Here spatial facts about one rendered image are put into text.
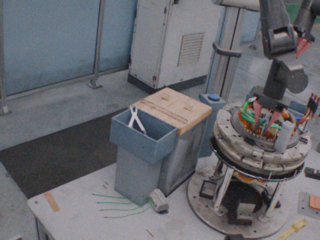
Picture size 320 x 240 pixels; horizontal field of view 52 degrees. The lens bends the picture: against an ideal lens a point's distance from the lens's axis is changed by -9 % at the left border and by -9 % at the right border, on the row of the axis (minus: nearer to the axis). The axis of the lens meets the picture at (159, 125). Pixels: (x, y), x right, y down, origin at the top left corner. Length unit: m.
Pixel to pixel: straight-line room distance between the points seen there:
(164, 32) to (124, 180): 2.25
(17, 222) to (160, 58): 2.00
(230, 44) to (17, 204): 1.57
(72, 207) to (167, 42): 2.37
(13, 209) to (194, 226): 1.37
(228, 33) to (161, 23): 1.86
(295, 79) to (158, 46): 2.59
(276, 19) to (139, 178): 0.63
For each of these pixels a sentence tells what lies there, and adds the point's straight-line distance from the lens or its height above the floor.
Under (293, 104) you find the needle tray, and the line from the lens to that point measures 1.50.
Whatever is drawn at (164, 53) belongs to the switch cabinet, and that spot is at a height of 0.48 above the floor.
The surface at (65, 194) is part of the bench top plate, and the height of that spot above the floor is 0.78.
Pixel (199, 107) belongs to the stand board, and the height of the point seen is 1.06.
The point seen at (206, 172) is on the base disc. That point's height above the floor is 0.80.
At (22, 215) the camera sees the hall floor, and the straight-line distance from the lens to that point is 2.23.
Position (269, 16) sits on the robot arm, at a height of 1.47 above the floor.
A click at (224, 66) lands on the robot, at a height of 1.10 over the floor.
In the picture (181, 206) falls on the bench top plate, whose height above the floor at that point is 0.78.
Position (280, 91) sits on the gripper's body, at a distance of 0.92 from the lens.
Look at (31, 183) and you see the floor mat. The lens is 2.42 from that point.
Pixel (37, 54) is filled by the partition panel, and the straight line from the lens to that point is 3.15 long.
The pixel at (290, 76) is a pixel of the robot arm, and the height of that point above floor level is 1.36.
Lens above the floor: 1.62
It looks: 32 degrees down
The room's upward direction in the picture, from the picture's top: 10 degrees clockwise
